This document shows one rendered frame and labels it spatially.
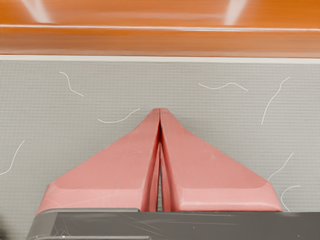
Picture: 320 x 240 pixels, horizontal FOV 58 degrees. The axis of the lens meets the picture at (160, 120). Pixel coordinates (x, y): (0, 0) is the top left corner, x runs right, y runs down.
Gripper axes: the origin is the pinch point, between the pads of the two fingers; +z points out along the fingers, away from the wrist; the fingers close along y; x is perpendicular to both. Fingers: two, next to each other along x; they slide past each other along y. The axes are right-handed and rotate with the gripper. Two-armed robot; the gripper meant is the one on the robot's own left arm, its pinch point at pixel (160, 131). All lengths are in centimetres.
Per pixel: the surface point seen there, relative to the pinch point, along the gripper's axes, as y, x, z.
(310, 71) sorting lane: -8.0, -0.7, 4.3
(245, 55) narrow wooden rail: -4.5, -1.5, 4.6
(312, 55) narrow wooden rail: -8.0, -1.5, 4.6
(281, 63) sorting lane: -6.5, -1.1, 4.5
